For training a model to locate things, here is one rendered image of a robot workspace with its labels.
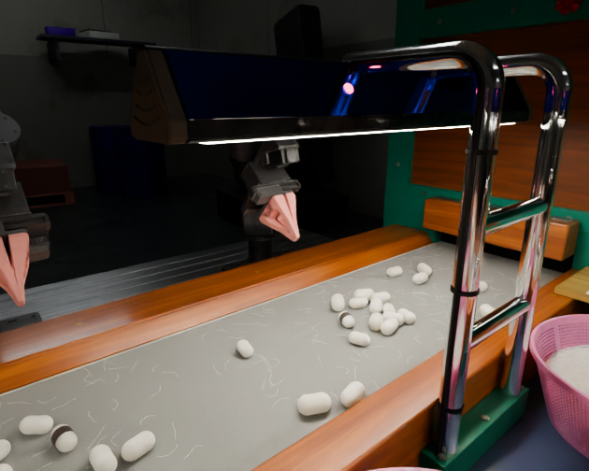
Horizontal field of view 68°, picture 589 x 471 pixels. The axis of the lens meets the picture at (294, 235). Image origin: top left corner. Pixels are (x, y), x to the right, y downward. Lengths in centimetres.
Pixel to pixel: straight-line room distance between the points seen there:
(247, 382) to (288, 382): 5
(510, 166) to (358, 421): 70
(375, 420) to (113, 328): 38
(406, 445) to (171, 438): 24
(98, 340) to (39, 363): 7
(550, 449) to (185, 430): 43
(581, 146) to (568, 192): 9
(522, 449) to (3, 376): 63
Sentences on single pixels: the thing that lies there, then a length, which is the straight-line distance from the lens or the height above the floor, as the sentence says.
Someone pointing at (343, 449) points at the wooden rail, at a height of 77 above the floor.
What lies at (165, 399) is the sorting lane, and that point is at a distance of 56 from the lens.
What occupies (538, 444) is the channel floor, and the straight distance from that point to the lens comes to 65.
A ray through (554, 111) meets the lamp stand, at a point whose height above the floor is 106.
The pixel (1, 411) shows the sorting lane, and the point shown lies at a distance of 62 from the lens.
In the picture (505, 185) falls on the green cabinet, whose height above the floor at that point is 90.
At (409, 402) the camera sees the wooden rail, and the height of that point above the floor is 77.
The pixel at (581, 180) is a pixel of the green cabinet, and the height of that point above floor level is 93.
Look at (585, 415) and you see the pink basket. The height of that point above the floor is 74.
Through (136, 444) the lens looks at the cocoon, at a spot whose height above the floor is 76.
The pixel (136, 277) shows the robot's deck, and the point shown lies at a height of 67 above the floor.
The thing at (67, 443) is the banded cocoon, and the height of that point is 75.
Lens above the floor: 107
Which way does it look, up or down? 17 degrees down
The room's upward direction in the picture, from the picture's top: straight up
